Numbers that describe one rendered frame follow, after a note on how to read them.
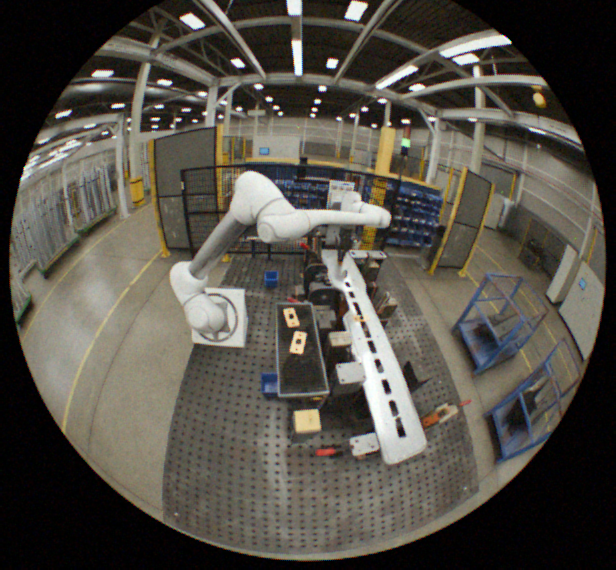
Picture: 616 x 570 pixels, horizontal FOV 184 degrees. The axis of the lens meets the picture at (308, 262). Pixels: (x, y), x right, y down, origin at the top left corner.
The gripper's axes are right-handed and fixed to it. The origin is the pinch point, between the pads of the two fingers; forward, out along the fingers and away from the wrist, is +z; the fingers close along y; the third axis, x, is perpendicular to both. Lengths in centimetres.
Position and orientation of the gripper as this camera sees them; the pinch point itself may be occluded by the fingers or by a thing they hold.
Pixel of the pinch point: (341, 256)
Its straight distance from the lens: 131.5
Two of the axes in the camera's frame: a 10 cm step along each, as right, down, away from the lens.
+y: 9.9, 0.2, 1.5
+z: -0.9, 8.4, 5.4
